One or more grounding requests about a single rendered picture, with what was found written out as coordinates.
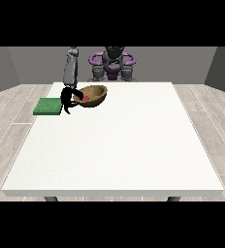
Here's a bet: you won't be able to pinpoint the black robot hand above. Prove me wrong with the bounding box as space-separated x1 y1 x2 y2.
59 85 85 115

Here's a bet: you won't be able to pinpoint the brown wooden bowl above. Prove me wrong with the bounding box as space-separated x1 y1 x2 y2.
73 84 109 109

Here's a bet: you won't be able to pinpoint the green square pad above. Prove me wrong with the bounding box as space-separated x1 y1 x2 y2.
32 97 63 116

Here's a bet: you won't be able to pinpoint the grey robot trunk purple rings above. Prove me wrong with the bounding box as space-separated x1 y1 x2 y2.
86 46 139 83

